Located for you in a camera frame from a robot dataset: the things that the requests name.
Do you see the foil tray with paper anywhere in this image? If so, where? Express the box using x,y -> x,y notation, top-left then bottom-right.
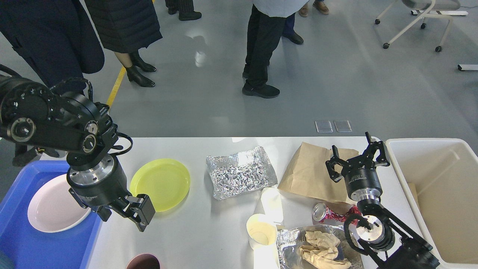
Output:
276,225 -> 364,269

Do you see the white paper cup lying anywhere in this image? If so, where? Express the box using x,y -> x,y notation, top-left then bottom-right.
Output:
261,187 -> 284,224

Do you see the yellow plastic plate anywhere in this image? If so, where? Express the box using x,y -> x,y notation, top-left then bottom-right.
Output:
129,158 -> 190,212

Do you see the pink mug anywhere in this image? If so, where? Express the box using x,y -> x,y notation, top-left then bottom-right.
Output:
126,253 -> 161,269

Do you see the person in light jacket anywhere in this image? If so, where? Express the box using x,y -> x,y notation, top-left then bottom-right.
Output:
242,0 -> 307,99

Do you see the white paper cup upright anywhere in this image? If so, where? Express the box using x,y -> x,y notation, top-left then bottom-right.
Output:
246,213 -> 277,250

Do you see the floor outlet plate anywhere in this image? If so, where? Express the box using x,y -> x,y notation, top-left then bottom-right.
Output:
315,120 -> 333,133
334,120 -> 353,133

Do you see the pink plate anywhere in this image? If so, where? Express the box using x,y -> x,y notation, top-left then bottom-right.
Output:
27,174 -> 91,233

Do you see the brown paper bag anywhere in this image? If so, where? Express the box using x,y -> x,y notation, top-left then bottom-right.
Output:
278,142 -> 356,205

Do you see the person in brown shoes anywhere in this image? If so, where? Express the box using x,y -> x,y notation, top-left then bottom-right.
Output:
281,0 -> 330,45

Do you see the person with black shoes behind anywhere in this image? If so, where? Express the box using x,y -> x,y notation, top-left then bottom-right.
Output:
165,0 -> 202,21

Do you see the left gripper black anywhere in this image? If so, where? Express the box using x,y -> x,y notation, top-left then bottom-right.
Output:
66,154 -> 156,232

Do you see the crumpled foil tray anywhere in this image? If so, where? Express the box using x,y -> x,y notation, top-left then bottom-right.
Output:
206,146 -> 278,200

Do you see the blue plastic tray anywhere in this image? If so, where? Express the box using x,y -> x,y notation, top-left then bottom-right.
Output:
0,161 -> 102,269

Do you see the white plastic bin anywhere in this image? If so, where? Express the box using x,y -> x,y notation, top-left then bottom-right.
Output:
385,138 -> 478,269

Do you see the crushed red soda can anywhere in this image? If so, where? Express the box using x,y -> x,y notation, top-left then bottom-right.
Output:
312,202 -> 361,223

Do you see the left floor outlet plate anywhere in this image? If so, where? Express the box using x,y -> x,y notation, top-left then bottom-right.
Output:
315,120 -> 333,133

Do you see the white rolling chair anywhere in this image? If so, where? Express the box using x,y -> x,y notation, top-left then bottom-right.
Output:
375,0 -> 468,52

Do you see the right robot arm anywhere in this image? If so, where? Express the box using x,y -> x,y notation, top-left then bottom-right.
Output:
325,132 -> 440,269

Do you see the right floor outlet plate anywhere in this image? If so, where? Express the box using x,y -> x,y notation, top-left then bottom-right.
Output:
334,120 -> 353,133

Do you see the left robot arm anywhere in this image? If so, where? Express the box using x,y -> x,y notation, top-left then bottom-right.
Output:
0,66 -> 155,232

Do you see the person in black puffer coat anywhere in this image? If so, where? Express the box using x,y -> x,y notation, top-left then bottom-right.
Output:
85,0 -> 162,87

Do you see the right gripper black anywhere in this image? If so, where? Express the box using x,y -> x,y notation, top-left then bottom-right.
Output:
325,132 -> 390,202

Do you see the person in dark coat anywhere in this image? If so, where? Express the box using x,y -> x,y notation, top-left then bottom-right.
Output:
0,0 -> 105,167

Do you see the white furniture leg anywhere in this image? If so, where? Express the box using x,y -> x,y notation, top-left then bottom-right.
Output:
457,64 -> 478,71

